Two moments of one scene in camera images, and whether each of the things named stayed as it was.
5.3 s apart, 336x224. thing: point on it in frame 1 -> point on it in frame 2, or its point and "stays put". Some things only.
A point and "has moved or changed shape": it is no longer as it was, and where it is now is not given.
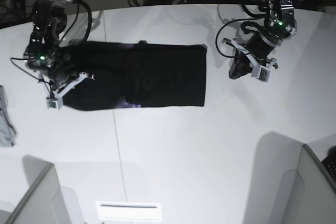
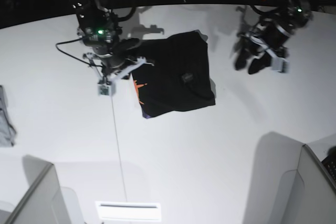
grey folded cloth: [8, 132] stays put
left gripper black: [64, 67] -> [111, 63]
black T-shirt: [118, 74] has moved or changed shape
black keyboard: [329, 163] stays put
